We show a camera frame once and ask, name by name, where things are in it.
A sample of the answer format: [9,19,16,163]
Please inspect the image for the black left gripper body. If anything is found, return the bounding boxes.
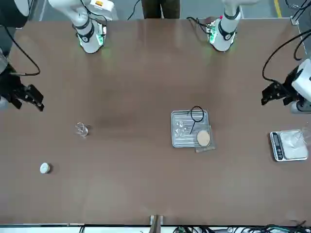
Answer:
[279,66,302,100]

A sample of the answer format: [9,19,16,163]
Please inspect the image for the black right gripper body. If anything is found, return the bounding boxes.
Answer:
[0,64,27,102]

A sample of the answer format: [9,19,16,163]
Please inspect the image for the clear glass beaker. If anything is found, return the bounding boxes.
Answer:
[74,122,89,138]

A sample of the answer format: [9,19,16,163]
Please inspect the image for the black metal tripod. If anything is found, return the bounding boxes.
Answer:
[187,105,205,135]

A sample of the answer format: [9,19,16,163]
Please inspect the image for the clear glass flask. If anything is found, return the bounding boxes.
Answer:
[295,126,311,149]

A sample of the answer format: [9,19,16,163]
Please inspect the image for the digital scale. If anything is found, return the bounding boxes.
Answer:
[270,130,309,162]

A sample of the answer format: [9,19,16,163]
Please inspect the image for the small white round cap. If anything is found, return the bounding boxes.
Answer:
[39,162,52,174]

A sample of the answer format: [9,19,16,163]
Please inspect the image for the ribbed metal tray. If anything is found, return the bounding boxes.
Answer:
[171,109,209,148]

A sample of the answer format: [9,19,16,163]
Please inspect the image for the white box orange label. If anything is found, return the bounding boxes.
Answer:
[89,0,115,21]

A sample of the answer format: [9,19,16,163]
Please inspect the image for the person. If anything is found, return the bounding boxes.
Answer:
[140,0,182,19]

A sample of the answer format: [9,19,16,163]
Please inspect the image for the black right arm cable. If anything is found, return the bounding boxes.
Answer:
[2,26,41,76]

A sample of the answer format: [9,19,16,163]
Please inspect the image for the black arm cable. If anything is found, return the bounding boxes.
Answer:
[2,26,41,76]
[262,31,311,83]

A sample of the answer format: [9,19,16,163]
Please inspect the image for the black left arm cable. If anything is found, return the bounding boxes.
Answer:
[262,31,311,83]

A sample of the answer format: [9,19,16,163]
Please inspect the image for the tangled black cables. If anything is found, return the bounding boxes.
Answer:
[79,219,311,233]

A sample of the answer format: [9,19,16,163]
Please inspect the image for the grey metal bracket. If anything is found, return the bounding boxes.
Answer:
[150,215,165,233]

